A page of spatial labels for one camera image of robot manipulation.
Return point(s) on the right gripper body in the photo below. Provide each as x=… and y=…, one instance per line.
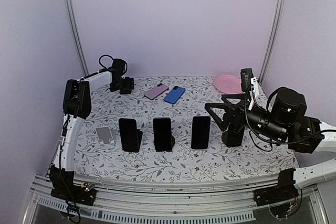
x=271, y=129

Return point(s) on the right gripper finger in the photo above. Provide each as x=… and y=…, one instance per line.
x=222, y=122
x=233, y=99

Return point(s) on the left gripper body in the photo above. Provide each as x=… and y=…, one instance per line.
x=122, y=84

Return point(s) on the black phone blue edge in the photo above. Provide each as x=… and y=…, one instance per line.
x=200, y=132

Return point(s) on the white grey folding stand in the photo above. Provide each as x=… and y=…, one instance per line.
x=191, y=148

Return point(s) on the black folding phone stand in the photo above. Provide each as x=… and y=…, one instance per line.
x=139, y=138

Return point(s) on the dark grey phone stand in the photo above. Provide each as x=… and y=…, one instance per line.
x=172, y=143

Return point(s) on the black phone teal edge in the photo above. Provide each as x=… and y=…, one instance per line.
x=162, y=134

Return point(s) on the small black phone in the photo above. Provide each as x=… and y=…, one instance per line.
x=125, y=91

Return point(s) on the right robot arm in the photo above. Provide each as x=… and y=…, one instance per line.
x=308, y=137

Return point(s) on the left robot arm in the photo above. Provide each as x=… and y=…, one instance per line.
x=76, y=108

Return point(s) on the pink phone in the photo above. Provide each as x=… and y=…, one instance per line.
x=156, y=91

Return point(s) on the blue phone face down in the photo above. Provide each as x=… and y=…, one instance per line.
x=173, y=96

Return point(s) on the pink plastic plate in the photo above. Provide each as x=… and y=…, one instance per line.
x=228, y=84

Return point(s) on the floral patterned table mat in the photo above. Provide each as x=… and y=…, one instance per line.
x=219, y=163

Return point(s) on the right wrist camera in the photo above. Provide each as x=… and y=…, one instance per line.
x=249, y=85

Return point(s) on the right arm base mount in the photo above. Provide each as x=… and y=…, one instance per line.
x=284, y=189

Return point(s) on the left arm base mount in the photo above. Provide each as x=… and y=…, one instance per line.
x=76, y=193

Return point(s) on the front aluminium rail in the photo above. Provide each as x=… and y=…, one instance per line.
x=116, y=205

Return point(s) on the left aluminium frame post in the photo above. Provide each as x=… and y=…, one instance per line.
x=76, y=37

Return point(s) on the aluminium frame post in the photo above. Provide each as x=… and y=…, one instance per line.
x=76, y=37
x=271, y=41

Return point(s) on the right aluminium frame post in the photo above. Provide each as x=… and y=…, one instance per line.
x=271, y=41

